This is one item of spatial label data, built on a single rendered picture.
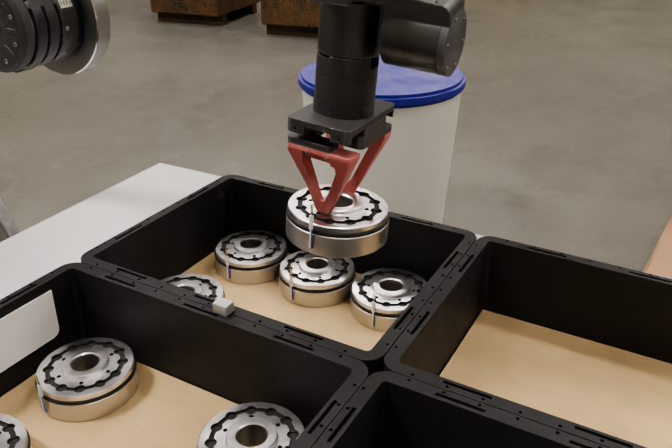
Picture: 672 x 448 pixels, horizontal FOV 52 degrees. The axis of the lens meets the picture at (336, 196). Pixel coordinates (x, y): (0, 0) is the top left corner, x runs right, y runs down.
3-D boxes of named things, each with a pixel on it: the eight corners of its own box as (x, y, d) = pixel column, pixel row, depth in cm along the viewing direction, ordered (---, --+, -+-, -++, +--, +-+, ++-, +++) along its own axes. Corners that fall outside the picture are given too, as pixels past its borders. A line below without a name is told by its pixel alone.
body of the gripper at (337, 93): (394, 120, 69) (403, 47, 66) (347, 152, 61) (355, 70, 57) (336, 106, 72) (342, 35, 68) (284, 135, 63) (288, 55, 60)
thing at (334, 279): (264, 274, 93) (264, 270, 93) (311, 244, 100) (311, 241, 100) (324, 299, 88) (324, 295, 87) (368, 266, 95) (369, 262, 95)
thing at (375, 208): (268, 215, 68) (268, 210, 68) (319, 181, 76) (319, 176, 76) (360, 244, 64) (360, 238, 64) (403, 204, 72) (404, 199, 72)
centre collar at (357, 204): (304, 208, 69) (305, 202, 68) (328, 191, 73) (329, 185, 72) (348, 221, 67) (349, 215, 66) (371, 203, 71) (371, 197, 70)
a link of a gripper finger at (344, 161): (376, 203, 70) (386, 116, 66) (343, 232, 65) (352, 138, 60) (317, 186, 73) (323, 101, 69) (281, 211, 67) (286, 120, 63)
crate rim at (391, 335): (76, 276, 83) (73, 258, 82) (229, 186, 107) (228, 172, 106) (375, 385, 65) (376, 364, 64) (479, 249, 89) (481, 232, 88)
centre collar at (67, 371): (52, 369, 74) (51, 365, 74) (90, 346, 78) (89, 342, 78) (80, 387, 72) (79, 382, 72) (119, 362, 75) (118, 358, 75)
